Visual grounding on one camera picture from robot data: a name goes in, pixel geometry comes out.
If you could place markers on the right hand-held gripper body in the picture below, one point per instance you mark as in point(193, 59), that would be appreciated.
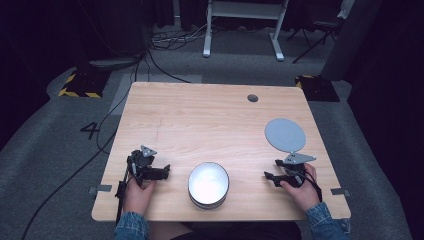
point(296, 166)

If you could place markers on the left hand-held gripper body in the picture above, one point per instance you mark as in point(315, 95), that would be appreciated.
point(141, 160)

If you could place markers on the person's left hand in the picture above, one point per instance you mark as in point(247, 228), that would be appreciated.
point(138, 196)

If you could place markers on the person's right hand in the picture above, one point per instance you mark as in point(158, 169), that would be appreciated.
point(305, 193)

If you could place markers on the round grey tin lid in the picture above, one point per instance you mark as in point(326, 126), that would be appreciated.
point(285, 135)

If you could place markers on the round metal tin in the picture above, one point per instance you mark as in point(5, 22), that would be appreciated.
point(208, 185)

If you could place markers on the grey table edge clamp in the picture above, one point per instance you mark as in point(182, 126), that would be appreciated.
point(340, 192)
point(100, 189)

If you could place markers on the black yellow striped stand base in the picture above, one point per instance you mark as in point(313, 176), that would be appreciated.
point(318, 88)
point(85, 83)

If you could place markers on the black folding chair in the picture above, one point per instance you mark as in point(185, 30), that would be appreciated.
point(316, 28)

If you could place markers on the white metal desk frame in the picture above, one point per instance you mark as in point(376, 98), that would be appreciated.
point(245, 10)

